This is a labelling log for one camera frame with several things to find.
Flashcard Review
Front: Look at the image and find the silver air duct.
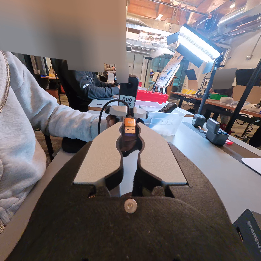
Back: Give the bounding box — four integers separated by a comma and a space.
217, 0, 261, 29

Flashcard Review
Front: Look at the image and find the small grey adapter block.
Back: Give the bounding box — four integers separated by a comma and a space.
193, 114, 206, 128

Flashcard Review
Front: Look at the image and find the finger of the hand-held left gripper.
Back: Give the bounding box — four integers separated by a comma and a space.
105, 105, 129, 119
131, 107, 148, 119

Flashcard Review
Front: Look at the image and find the person in grey hoodie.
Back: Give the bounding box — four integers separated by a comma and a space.
0, 51, 61, 233

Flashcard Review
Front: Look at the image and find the black usb hub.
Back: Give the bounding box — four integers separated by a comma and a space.
158, 102, 177, 113
232, 209, 261, 261

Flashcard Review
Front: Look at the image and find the person's left hand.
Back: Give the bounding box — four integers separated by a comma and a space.
106, 114, 142, 153

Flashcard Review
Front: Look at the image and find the black usb cable orange plug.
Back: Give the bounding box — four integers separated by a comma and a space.
98, 99, 136, 141

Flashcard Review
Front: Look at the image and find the black tripod pole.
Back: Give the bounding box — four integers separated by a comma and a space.
225, 59, 261, 133

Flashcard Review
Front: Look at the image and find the clear plastic bin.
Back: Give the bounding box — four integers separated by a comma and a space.
136, 105, 185, 136

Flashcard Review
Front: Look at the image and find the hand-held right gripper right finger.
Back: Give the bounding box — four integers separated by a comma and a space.
137, 123, 188, 196

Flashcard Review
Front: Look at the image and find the black light stand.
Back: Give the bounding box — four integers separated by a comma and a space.
197, 54, 225, 115

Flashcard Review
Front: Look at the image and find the black chair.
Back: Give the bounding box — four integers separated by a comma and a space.
62, 137, 90, 153

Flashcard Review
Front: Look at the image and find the person's left forearm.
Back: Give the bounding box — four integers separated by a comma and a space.
46, 102, 108, 142

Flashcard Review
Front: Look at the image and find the led light panel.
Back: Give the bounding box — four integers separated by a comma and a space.
167, 23, 223, 74

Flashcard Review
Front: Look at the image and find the black floor lamp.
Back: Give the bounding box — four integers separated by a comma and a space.
145, 57, 152, 88

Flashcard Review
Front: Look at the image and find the wooden work table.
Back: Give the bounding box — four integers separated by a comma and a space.
170, 91, 261, 115

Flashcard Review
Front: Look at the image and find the red plastic bin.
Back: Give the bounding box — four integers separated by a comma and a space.
136, 89, 169, 104

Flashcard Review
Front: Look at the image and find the small instruction board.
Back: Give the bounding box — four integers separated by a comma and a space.
156, 53, 181, 88

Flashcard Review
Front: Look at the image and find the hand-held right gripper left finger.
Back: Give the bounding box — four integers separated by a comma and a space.
73, 122, 124, 193

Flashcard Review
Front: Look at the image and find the grey charger case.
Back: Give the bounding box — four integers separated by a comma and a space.
206, 118, 230, 146

